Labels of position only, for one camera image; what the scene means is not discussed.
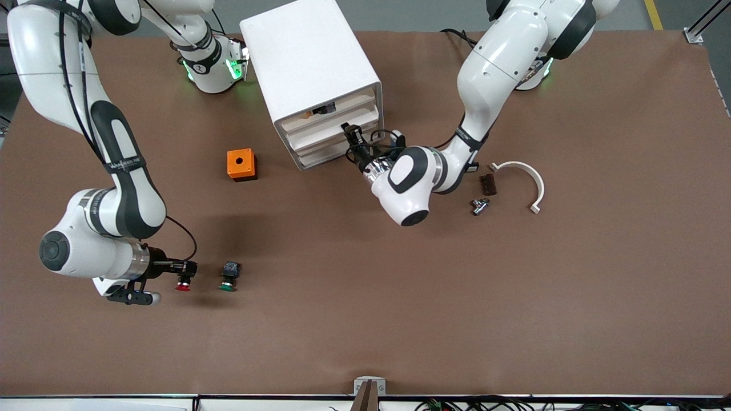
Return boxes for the green push button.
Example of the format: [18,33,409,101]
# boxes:
[219,261,242,292]

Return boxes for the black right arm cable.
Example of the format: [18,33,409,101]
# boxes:
[57,0,199,262]

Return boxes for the orange button enclosure box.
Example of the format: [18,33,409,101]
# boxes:
[227,148,258,182]

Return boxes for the black base power cable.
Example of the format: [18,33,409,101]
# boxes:
[440,27,478,49]

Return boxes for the white curved plastic bracket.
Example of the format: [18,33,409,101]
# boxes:
[489,161,545,215]

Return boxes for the aluminium frame post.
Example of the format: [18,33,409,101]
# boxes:
[683,0,731,44]

